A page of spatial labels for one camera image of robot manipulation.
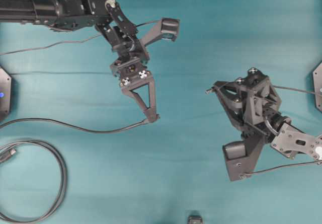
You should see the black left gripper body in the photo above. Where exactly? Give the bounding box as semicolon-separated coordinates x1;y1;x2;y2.
110;52;152;87

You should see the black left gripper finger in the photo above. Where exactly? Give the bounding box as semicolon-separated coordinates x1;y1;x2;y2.
120;84;149;116
143;76;159;123

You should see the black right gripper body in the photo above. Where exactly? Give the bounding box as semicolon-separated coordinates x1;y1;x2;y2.
232;67;281;138

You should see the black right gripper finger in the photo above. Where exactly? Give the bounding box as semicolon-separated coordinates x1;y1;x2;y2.
214;88;243;131
213;81;237;93

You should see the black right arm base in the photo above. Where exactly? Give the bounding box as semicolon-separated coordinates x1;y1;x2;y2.
312;62;322;111

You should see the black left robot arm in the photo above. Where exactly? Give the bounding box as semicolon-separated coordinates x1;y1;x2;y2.
1;0;163;123

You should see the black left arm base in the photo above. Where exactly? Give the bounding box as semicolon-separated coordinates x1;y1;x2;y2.
0;67;12;122

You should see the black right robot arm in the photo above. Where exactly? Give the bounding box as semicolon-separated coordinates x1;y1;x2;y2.
206;67;321;166

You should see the small black object bottom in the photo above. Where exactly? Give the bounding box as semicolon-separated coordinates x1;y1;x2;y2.
187;203;204;224

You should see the thin black camera wire left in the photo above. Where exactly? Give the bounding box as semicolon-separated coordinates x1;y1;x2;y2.
0;32;104;56

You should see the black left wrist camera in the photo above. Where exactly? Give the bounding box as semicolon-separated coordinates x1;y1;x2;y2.
140;18;180;46

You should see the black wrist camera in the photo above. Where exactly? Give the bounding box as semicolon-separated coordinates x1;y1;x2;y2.
222;134;266;181
140;18;180;46

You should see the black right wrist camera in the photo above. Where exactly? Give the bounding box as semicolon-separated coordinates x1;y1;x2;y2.
222;134;266;181

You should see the thin black wire on table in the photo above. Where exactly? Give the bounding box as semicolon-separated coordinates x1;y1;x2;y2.
11;70;113;75

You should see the black coiled cable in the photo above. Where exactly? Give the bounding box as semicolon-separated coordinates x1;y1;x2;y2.
0;139;68;222

